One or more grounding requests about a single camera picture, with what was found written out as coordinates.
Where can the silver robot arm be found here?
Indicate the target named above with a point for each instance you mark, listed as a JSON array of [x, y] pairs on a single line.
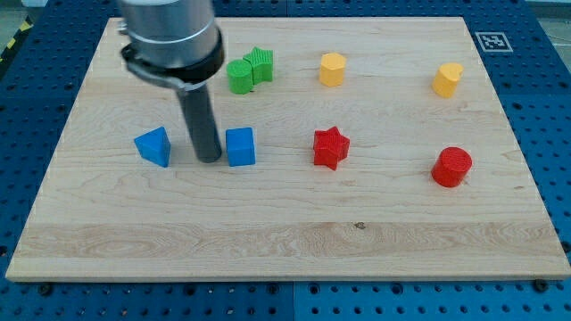
[[173, 43]]

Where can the blue cube block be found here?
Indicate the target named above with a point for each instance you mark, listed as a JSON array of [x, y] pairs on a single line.
[[240, 147]]

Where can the blue triangle block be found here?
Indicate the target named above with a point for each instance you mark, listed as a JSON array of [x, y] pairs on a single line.
[[154, 146]]

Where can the red star block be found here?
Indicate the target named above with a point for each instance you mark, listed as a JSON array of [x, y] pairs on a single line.
[[330, 147]]

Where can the wooden board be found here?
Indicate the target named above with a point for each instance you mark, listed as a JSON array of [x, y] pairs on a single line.
[[105, 214]]

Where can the green cylinder block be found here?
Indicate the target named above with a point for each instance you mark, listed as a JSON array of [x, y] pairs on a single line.
[[240, 80]]

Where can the yellow hexagon block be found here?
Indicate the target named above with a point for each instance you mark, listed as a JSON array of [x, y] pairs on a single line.
[[331, 71]]

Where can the green star block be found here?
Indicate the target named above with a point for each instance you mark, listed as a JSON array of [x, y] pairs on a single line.
[[261, 61]]

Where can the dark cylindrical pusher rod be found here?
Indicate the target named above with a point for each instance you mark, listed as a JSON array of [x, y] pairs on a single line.
[[195, 104]]

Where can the red cylinder block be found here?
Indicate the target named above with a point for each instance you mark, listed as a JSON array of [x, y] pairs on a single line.
[[451, 166]]

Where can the yellow heart block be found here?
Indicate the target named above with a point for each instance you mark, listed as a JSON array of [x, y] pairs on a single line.
[[446, 79]]

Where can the white fiducial marker tag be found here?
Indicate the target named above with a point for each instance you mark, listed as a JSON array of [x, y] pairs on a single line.
[[493, 42]]

